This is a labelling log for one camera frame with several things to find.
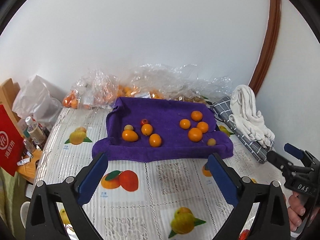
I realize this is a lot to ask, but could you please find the large orange mandarin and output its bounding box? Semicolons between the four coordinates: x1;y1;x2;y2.
188;127;203;142
190;111;203;122
196;121;209;134

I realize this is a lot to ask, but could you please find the large orange mandarin front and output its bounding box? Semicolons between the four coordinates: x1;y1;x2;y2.
188;127;203;142

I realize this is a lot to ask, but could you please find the small orange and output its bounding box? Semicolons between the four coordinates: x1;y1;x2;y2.
149;133;162;147
179;119;191;130
141;124;153;137

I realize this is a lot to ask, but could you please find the oval orange kumquat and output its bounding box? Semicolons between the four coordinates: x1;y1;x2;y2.
121;129;139;142

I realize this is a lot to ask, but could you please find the green-brown round fruit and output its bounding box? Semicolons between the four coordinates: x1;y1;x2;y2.
124;124;134;131

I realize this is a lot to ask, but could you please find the small red fruit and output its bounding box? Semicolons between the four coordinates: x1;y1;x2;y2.
140;119;149;126

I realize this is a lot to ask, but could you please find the person's right hand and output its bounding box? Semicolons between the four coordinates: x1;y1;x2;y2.
287;191;306;232

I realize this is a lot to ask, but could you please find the wooden side table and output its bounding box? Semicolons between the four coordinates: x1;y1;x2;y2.
17;150;42;184

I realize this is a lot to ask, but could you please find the white striped towel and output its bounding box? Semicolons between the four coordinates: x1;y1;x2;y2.
230;85;275;147

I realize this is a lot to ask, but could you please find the red paper bag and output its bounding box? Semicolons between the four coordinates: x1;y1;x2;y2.
0;104;24;177

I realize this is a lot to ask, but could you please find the grey checked cloth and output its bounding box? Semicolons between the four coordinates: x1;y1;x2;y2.
209;96;273;164

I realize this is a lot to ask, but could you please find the plastic bottle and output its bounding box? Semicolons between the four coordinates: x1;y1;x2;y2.
25;116;47;145

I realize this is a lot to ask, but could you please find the white plastic bag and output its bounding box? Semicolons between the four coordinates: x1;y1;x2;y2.
12;75;62;127

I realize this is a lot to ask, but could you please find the purple towel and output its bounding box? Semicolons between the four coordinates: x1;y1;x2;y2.
92;97;233;163

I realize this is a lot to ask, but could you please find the wooden chair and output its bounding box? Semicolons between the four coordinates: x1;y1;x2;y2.
1;78;20;123

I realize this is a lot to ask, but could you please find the clear bag of oranges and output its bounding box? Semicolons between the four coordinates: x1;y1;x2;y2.
62;70;164;109

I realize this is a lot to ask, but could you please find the clear plastic bag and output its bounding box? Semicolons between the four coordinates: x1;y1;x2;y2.
121;64;233;104

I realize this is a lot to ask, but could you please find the brown wooden door frame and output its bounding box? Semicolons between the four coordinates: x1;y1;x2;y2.
249;0;281;95

